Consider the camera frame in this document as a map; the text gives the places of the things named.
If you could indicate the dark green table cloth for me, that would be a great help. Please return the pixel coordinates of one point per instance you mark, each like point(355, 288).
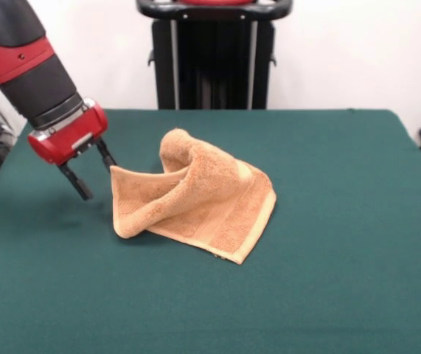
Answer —
point(85, 295)

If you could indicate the red robot base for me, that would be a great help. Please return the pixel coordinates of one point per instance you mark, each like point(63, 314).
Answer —
point(214, 1)

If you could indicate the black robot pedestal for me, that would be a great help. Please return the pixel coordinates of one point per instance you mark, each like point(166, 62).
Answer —
point(214, 55)

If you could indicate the tan terry towel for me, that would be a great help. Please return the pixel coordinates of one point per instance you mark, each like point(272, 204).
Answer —
point(214, 206)

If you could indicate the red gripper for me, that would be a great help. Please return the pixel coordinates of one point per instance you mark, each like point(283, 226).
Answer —
point(70, 138)

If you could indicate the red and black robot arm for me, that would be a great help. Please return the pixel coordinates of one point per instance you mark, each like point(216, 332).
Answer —
point(29, 73)

